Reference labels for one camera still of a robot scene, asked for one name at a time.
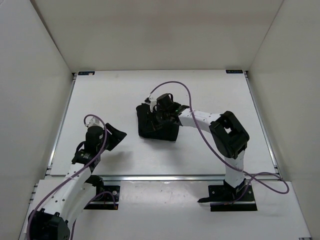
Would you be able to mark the aluminium front rail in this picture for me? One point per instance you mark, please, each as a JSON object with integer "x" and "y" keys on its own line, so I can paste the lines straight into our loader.
{"x": 163, "y": 178}

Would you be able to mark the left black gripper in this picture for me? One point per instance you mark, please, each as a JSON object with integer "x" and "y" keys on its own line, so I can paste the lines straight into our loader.
{"x": 117, "y": 136}

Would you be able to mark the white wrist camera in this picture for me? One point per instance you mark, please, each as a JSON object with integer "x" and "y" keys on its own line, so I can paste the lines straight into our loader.
{"x": 92, "y": 123}
{"x": 151, "y": 102}

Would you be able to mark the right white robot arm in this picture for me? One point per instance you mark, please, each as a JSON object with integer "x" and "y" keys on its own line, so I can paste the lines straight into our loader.
{"x": 228, "y": 134}

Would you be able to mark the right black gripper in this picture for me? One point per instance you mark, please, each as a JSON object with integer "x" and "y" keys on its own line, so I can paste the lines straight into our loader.
{"x": 152, "y": 116}

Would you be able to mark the right blue corner label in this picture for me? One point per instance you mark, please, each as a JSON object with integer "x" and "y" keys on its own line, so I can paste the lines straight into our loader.
{"x": 234, "y": 71}

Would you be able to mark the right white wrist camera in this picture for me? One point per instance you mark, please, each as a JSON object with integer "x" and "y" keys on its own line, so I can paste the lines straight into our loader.
{"x": 151, "y": 102}

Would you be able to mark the blue corner label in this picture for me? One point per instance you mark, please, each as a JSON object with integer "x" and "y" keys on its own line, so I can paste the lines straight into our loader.
{"x": 86, "y": 73}
{"x": 234, "y": 71}

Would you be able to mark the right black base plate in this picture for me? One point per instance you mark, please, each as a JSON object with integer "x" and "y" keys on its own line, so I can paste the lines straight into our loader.
{"x": 222, "y": 200}

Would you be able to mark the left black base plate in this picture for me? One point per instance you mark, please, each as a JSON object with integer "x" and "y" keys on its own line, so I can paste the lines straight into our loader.
{"x": 107, "y": 200}

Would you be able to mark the black pleated skirt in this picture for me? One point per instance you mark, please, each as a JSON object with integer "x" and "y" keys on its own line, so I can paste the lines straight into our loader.
{"x": 149, "y": 128}

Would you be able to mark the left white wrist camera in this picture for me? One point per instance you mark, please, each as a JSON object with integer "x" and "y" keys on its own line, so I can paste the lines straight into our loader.
{"x": 92, "y": 123}

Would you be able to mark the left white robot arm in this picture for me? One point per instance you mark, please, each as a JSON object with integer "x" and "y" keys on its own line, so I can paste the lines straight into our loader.
{"x": 55, "y": 215}

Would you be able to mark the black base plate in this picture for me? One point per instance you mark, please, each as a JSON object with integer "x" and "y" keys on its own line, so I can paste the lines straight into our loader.
{"x": 107, "y": 200}
{"x": 222, "y": 200}

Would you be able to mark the left blue corner label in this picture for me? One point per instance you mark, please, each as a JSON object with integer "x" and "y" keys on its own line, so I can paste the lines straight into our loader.
{"x": 86, "y": 73}

